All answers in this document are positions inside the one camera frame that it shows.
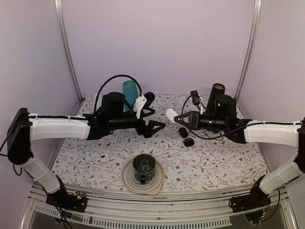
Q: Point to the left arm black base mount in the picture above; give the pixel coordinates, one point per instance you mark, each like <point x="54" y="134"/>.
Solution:
<point x="62" y="199"/>

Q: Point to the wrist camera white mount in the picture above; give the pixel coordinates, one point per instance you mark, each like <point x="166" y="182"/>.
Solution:
<point x="196" y="100"/>
<point x="143" y="101"/>

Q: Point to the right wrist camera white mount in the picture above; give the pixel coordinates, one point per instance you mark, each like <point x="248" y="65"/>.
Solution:
<point x="196" y="100"/>

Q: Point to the teal plastic cup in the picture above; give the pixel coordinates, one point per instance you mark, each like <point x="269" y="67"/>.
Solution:
<point x="130" y="91"/>

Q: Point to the white earbuds charging case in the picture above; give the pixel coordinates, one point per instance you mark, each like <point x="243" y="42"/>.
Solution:
<point x="171" y="114"/>

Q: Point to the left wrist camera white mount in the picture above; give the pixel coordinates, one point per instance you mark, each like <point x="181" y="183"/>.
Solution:
<point x="143" y="101"/>

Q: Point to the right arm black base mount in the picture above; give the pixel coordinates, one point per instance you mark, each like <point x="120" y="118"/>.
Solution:
<point x="255" y="199"/>

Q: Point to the small white earbud case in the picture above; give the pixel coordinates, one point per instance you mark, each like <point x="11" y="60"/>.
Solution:
<point x="104" y="158"/>

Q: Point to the beige round plate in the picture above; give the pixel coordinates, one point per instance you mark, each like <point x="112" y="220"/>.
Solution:
<point x="151" y="188"/>

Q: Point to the left aluminium frame post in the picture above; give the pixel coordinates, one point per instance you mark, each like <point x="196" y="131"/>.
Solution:
<point x="66" y="48"/>

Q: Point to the black cylindrical object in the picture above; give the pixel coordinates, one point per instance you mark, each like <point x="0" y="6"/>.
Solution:
<point x="183" y="132"/>

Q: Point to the white floral table mat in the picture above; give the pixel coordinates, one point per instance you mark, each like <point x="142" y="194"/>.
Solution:
<point x="207" y="165"/>

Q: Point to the dark green glass mug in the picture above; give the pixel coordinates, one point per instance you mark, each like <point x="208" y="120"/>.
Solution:
<point x="144" y="167"/>

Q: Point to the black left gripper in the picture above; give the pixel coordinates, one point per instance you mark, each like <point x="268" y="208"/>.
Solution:
<point x="148" y="131"/>

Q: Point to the right aluminium frame post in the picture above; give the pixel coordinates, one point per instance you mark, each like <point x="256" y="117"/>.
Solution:
<point x="249" y="50"/>

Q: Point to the dark brown plastic cup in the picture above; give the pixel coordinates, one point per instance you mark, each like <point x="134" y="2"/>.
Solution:
<point x="217" y="89"/>

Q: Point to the aluminium frame post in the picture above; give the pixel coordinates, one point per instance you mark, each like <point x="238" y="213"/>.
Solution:
<point x="249" y="50"/>
<point x="66" y="48"/>

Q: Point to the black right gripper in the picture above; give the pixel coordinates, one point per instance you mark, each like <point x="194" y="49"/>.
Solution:
<point x="194" y="119"/>

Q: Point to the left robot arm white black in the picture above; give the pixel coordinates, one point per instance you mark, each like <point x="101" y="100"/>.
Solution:
<point x="27" y="127"/>

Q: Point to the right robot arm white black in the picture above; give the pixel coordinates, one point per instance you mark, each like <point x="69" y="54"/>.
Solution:
<point x="290" y="134"/>

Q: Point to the aluminium front rail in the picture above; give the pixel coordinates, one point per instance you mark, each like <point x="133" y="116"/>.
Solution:
<point x="206" y="209"/>

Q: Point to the black earbud case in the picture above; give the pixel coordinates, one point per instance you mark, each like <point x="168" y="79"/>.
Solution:
<point x="189" y="142"/>

